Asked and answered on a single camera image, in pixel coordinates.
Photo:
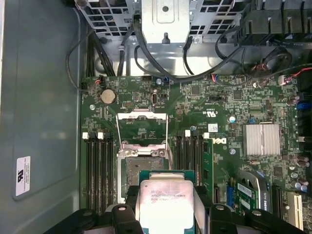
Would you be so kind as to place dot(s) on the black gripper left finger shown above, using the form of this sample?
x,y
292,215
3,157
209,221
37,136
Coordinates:
x,y
126,219

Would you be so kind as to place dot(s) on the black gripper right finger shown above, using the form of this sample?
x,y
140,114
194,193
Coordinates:
x,y
221,219

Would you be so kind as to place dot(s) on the silver CPU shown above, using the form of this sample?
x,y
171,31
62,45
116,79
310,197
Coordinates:
x,y
165,195

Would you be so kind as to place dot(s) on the metal socket cover frame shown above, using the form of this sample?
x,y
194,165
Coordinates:
x,y
143,145

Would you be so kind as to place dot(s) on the CPU socket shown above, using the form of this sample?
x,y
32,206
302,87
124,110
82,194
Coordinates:
x,y
131,168

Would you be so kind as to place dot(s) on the black expansion slot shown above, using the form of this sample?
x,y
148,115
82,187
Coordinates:
x,y
277,200

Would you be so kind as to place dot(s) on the white expansion slot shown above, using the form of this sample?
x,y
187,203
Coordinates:
x,y
295,212

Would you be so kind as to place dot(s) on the black graphics card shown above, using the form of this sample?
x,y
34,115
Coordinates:
x,y
248,195

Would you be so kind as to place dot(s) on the silver chipset heatsink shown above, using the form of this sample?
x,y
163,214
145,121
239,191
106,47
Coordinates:
x,y
260,140

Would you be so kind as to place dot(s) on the white case sticker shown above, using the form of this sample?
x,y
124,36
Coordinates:
x,y
23,175

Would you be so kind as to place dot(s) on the green motherboard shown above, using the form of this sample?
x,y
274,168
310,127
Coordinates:
x,y
207,107

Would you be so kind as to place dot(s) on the internal USB port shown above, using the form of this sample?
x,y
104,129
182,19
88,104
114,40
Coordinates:
x,y
154,99

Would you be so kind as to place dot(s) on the round coin battery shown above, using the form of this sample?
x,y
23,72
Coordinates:
x,y
108,96

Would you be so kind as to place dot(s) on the black PC case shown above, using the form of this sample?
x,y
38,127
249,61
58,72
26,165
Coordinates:
x,y
44,97

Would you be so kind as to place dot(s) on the metal drive cage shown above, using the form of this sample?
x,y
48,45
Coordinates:
x,y
165,24

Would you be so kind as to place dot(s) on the black connector block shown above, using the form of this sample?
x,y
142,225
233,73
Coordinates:
x,y
268,22

